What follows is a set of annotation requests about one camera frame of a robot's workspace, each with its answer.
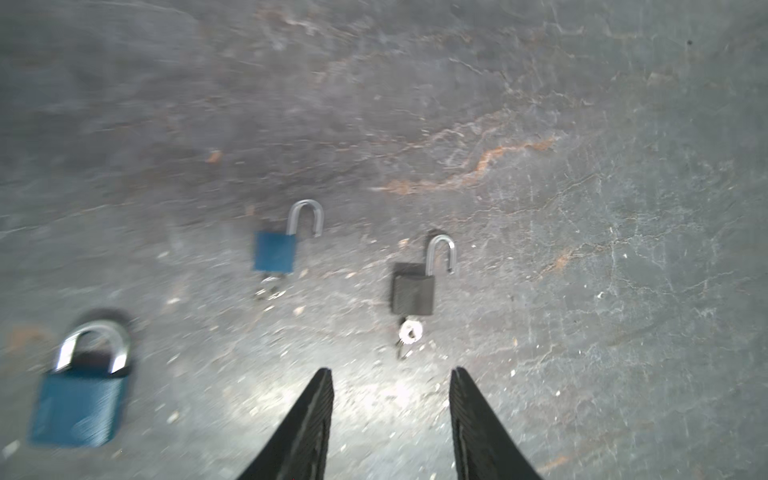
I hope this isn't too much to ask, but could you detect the blue padlock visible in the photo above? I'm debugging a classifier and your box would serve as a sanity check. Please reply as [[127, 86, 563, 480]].
[[29, 319, 131, 448]]

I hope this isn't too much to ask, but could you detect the teal padlock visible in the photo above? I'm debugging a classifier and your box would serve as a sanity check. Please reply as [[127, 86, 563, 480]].
[[254, 199, 325, 275]]

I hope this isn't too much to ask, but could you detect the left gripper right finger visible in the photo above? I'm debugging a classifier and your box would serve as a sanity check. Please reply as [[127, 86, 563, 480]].
[[449, 367, 540, 480]]

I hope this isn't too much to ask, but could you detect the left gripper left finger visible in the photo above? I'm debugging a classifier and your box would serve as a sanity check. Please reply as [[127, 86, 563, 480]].
[[239, 368, 334, 480]]

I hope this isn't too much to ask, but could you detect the black padlock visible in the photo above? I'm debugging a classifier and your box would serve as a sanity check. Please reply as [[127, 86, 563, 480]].
[[391, 233, 458, 317]]

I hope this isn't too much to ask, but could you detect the key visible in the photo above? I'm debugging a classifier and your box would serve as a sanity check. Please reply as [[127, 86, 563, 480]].
[[396, 316, 424, 361], [254, 273, 288, 301]]

